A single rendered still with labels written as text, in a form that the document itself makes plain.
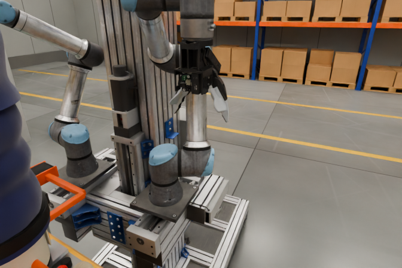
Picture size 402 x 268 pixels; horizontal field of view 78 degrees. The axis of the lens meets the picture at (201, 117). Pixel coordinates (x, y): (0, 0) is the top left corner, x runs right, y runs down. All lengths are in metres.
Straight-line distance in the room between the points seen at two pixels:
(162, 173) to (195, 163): 0.14
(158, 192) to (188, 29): 0.71
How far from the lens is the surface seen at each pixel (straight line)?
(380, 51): 8.87
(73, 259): 0.97
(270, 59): 7.52
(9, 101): 0.64
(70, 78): 1.42
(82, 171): 1.39
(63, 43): 1.23
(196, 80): 0.56
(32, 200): 0.74
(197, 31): 0.56
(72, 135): 1.30
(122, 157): 1.29
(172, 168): 1.01
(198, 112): 0.99
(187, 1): 0.56
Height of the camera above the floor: 1.77
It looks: 22 degrees down
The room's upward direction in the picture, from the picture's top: straight up
